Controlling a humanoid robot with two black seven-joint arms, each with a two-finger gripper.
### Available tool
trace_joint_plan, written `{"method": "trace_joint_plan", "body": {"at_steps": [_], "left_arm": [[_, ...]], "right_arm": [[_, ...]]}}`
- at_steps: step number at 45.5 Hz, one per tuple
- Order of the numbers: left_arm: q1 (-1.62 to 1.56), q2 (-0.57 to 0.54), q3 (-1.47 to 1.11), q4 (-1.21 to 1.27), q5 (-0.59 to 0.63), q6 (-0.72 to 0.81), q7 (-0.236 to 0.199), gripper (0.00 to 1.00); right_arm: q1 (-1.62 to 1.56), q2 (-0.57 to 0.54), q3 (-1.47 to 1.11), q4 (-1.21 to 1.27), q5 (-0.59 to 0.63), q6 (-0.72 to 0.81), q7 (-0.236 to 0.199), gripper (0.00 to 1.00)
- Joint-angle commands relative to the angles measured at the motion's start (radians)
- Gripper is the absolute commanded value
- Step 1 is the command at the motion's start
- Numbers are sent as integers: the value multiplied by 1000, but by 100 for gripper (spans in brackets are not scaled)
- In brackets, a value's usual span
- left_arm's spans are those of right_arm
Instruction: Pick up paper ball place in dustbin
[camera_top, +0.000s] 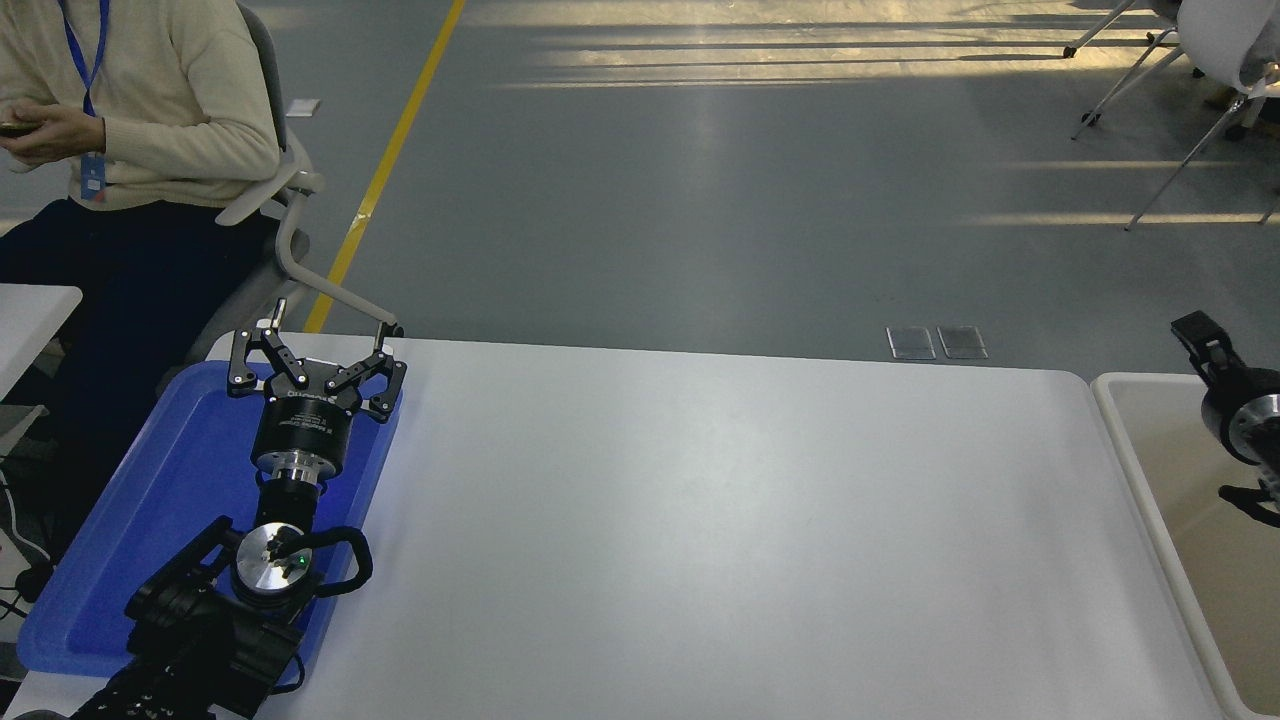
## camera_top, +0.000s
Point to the person's left hand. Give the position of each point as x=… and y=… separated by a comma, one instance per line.
x=65, y=137

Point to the grey office chair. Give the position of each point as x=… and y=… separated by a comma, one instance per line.
x=300, y=182

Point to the person's left forearm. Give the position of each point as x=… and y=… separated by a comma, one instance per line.
x=200, y=150

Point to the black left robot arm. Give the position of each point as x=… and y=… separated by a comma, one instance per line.
x=215, y=650

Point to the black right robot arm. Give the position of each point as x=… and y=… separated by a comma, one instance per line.
x=1262, y=425

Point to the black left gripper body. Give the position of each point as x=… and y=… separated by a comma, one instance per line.
x=300, y=425

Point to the large pale bin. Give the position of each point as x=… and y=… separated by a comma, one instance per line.
x=1180, y=500

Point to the silver floor plate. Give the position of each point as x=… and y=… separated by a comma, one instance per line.
x=962, y=343
x=911, y=343

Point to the small white table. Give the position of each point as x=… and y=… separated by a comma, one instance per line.
x=30, y=320

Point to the person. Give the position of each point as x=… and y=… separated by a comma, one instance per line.
x=180, y=90

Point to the dark phone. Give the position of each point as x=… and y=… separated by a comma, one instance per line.
x=15, y=129

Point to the white chair metal legs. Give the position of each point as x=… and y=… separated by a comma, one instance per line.
x=1220, y=40

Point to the blue plastic tray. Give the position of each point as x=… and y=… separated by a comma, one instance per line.
x=150, y=520

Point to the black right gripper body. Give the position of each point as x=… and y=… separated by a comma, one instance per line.
x=1220, y=415

